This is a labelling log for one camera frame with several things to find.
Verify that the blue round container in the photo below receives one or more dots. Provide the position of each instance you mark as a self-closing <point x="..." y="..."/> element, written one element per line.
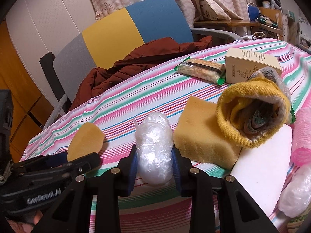
<point x="254" y="12"/>

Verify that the person's left hand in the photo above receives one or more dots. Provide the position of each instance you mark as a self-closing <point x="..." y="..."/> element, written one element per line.
<point x="26" y="227"/>

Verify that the wooden wardrobe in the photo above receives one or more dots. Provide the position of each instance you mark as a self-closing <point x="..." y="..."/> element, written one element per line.
<point x="14" y="77"/>

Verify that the brown cardboard carton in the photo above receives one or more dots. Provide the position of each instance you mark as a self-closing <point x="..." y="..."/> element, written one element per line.
<point x="207" y="9"/>

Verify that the small yellow sponge piece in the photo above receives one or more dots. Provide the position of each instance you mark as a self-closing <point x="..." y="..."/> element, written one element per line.
<point x="85" y="138"/>

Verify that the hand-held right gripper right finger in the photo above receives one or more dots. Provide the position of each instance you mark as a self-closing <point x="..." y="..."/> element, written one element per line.
<point x="176" y="172"/>

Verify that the wooden desk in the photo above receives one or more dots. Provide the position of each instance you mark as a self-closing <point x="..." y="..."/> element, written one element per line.
<point x="226" y="23"/>

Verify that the yellow snack packet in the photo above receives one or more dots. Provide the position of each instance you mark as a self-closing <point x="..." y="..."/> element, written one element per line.
<point x="233" y="102"/>

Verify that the dark red cloth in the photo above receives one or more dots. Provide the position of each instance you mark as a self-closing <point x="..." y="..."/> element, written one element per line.
<point x="136" y="63"/>

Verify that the striped tablecloth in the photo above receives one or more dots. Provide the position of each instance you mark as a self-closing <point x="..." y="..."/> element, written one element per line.
<point x="145" y="97"/>

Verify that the grey yellow blue chair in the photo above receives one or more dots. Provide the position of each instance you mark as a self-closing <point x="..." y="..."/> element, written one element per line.
<point x="109" y="31"/>

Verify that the wooden shelf rack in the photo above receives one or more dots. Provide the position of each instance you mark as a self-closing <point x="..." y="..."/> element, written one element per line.
<point x="269" y="13"/>

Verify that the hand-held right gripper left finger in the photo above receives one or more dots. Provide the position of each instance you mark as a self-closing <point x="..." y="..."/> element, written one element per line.
<point x="130" y="168"/>

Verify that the white foam block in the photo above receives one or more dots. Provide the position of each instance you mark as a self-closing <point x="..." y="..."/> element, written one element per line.
<point x="262" y="170"/>

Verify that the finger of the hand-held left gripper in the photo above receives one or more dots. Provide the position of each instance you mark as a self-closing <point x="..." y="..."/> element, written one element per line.
<point x="57" y="159"/>
<point x="85" y="161"/>

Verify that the clear plastic bundle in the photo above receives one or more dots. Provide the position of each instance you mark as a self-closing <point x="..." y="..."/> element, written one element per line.
<point x="296" y="194"/>
<point x="153" y="148"/>

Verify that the green edged snack packet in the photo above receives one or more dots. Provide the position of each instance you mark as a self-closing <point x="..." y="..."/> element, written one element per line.
<point x="201" y="70"/>
<point x="292" y="116"/>

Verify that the beige cardboard box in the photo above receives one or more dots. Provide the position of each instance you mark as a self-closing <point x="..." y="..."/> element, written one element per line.
<point x="250" y="60"/>

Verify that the brown cardboard packet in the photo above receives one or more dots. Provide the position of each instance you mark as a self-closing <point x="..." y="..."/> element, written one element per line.
<point x="199" y="136"/>

